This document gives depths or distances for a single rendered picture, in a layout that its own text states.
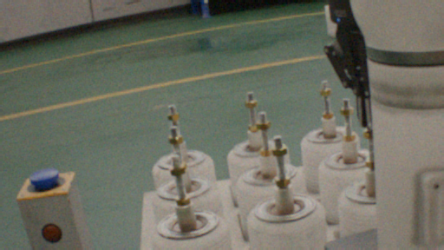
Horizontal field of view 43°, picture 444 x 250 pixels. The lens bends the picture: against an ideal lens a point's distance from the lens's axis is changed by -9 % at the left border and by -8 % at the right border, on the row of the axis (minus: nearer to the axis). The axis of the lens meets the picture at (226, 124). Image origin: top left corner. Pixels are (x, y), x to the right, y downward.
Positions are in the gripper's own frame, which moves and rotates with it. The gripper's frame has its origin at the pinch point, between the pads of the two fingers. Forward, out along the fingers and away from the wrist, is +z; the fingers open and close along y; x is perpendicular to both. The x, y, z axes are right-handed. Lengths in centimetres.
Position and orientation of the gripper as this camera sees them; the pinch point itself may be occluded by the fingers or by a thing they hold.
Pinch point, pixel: (369, 110)
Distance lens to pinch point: 71.6
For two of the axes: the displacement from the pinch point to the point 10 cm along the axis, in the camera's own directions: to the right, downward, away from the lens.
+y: 5.3, 1.8, -8.3
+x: 8.4, -2.6, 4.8
